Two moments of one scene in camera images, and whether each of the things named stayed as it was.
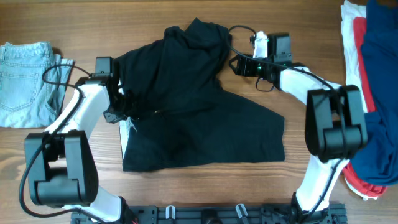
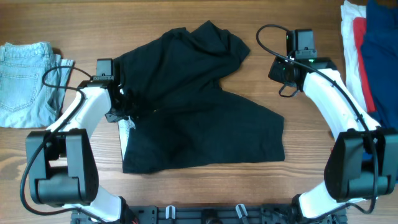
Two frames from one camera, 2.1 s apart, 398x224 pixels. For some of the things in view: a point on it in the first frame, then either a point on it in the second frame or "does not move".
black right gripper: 237,65 to 278,71
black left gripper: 115,112 does not move
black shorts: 185,110 does not move
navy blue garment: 379,162 does not move
